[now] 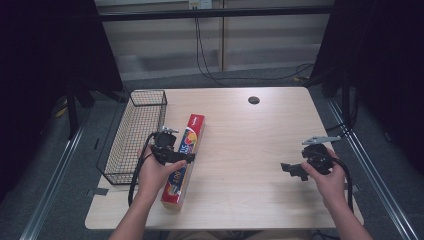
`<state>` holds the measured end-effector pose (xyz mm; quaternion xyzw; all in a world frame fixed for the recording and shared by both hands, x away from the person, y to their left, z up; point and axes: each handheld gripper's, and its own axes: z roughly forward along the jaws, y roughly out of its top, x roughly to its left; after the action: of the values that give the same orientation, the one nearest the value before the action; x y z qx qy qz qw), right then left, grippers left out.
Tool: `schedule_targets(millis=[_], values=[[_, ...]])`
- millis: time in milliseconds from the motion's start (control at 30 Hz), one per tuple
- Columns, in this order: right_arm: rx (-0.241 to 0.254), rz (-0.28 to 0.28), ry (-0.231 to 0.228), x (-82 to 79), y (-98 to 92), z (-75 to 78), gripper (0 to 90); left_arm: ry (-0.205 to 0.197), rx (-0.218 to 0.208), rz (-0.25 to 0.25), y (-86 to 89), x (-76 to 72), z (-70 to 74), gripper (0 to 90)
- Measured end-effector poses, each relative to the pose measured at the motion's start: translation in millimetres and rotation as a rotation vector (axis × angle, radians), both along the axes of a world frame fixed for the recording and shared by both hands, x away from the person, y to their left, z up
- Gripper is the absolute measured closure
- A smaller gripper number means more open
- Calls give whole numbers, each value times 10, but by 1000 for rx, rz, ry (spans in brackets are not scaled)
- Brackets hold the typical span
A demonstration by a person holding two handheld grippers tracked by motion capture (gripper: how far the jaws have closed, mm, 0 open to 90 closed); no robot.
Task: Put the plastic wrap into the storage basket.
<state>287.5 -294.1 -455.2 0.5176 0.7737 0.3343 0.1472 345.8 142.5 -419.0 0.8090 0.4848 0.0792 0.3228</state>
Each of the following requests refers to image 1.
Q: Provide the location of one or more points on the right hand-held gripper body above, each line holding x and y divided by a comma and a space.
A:
318, 156

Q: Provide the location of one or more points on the white wall socket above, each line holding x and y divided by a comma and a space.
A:
200, 4

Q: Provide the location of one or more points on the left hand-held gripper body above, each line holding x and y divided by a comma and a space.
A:
164, 143

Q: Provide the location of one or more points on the person's right hand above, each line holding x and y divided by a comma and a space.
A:
331, 185

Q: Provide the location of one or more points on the long red cling film box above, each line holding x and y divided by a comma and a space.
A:
196, 126

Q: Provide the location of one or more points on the black stand leg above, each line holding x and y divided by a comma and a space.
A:
72, 113

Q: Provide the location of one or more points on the metal floor rail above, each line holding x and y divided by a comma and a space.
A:
50, 190
376, 186

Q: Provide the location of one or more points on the grey tape strip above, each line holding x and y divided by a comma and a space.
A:
98, 192

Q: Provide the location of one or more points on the black curtain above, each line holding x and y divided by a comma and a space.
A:
50, 50
383, 66

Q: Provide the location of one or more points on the black horizontal frame bar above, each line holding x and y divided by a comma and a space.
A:
213, 13

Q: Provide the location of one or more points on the person's left hand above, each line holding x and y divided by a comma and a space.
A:
151, 176

